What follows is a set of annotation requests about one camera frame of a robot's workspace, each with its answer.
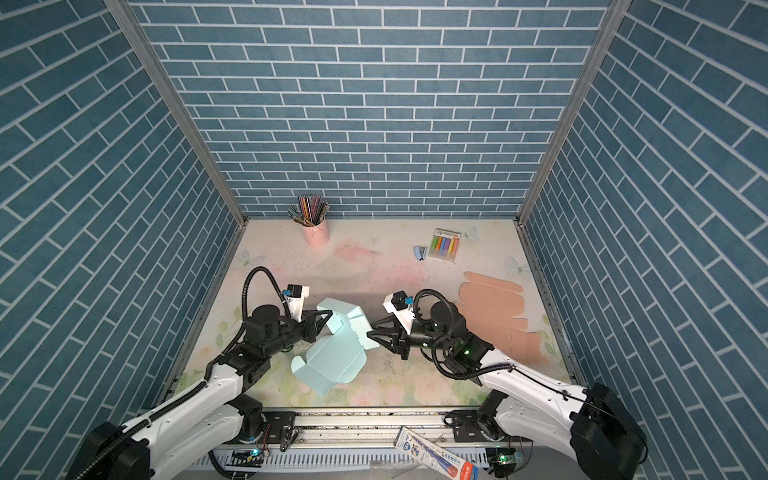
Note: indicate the left green circuit board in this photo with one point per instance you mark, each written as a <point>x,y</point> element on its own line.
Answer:
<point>253,458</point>

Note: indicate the flat pink paper box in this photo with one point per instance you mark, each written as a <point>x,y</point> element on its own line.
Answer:
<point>494,310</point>

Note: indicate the pink pencil cup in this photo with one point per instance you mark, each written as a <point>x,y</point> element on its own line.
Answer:
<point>317,235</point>

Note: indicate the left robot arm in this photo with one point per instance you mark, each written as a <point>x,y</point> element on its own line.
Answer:
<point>168,438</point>

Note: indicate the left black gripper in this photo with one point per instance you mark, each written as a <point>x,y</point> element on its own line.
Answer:
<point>310,327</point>

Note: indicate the green circuit board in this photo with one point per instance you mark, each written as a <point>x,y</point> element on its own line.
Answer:
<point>502,462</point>
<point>253,458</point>

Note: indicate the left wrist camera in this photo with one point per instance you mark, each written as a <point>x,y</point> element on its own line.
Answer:
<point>295,296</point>

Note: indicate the right green circuit board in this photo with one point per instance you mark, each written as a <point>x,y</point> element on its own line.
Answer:
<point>502,462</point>

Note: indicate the mint green paper box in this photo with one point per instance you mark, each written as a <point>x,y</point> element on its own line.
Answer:
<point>336,358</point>

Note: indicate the bundle of coloured pencils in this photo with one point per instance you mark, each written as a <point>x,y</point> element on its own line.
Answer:
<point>310,210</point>

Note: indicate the white red toothpaste box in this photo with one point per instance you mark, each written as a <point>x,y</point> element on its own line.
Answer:
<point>435,457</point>

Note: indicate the clear case of markers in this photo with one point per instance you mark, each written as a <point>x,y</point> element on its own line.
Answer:
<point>444,245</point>

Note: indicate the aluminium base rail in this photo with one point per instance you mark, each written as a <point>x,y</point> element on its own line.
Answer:
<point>330,440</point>

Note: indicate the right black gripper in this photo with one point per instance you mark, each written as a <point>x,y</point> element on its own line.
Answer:
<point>400,339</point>

